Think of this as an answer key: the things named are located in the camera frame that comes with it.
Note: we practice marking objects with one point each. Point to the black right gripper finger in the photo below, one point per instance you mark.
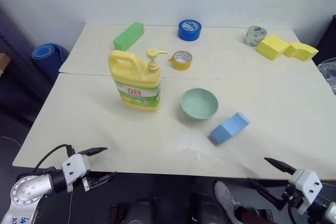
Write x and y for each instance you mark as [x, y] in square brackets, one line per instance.
[266, 192]
[279, 165]

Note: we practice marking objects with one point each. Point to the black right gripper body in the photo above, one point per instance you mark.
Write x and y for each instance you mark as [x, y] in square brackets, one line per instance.
[292, 196]

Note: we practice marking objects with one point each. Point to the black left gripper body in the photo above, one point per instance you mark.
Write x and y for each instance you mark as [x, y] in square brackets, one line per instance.
[88, 167]

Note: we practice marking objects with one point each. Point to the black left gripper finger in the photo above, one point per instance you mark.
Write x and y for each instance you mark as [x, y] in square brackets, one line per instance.
[93, 151]
[103, 178]

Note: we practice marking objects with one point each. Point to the yellow dish soap pump bottle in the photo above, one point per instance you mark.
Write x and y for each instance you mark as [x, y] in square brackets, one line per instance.
[136, 82]

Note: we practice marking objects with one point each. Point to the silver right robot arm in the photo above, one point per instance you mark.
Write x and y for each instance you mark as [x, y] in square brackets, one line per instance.
[326, 211]

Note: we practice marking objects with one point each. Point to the light green bowl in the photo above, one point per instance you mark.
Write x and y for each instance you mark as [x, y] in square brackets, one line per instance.
[199, 103]

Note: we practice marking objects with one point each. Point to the grey sneaker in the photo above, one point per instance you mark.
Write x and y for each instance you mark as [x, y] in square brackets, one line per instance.
[228, 200]

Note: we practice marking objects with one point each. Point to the dark rounded shape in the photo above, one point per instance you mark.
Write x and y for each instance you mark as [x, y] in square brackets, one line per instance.
[139, 211]
[210, 211]

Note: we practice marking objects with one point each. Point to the blue foam block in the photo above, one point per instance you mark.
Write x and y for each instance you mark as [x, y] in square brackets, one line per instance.
[228, 129]

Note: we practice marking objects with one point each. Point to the clear plastic bag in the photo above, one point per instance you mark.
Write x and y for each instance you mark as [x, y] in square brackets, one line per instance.
[328, 74]

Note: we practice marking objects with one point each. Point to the blue rolled foam mat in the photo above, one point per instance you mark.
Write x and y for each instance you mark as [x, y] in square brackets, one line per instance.
[48, 56]

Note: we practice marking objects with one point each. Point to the small yellow foam block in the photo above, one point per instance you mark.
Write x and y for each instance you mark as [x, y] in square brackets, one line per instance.
[300, 52]

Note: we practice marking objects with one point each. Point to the large yellow foam block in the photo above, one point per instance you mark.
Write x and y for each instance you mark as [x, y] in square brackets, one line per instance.
[273, 47]

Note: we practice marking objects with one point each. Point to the green foam block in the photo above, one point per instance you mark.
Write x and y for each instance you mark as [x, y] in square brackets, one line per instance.
[128, 36]

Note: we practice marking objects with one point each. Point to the brown cardboard box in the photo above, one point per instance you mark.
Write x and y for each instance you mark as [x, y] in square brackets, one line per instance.
[4, 62]

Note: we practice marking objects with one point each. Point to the yellow tape roll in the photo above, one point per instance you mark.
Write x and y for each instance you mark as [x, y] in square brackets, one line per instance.
[182, 61]

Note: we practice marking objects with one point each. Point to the clear tape roll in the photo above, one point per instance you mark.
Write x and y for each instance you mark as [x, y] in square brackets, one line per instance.
[254, 36]

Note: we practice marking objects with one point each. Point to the dark upright panel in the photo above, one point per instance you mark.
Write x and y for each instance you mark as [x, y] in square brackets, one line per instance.
[329, 37]

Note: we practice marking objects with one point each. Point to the blue tape roll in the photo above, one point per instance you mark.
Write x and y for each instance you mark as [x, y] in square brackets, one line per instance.
[189, 31]

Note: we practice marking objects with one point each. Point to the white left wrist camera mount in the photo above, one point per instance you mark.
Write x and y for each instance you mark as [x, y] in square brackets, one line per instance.
[74, 169]

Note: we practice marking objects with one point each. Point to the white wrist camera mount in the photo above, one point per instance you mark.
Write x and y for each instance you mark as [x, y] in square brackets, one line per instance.
[308, 186]
[74, 169]

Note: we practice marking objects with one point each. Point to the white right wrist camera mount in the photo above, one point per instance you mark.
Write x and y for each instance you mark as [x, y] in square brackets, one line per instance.
[308, 186]

